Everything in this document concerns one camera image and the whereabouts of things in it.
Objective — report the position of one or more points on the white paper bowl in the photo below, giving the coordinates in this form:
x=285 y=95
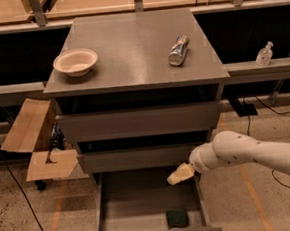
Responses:
x=76 y=62

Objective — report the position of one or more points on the open cardboard box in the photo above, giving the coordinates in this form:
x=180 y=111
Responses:
x=31 y=133

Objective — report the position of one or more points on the grey drawer cabinet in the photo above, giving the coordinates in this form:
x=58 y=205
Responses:
x=133 y=72

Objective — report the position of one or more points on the grey top drawer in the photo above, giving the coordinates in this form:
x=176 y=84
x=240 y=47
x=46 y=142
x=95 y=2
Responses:
x=139 y=122

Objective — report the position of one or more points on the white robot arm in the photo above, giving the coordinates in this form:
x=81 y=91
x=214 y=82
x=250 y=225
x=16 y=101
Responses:
x=230 y=148

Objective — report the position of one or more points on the clear sanitizer bottle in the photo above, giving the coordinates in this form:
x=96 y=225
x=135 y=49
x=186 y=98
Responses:
x=264 y=55

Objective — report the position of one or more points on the green sponge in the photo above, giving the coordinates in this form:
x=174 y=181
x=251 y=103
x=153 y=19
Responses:
x=177 y=218

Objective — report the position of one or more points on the grey drawer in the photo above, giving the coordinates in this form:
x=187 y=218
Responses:
x=136 y=158
x=138 y=201
x=139 y=122

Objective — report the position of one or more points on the crushed soda can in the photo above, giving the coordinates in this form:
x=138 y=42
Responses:
x=178 y=51

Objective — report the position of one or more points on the grey bottom drawer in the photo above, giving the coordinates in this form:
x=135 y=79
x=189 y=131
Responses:
x=138 y=201

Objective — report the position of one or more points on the blue bag in box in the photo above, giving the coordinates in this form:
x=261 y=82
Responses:
x=57 y=138

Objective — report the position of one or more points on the grey middle drawer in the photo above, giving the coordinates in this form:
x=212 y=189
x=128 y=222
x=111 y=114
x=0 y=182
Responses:
x=136 y=158

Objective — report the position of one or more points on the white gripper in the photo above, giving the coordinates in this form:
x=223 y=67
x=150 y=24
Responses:
x=198 y=161

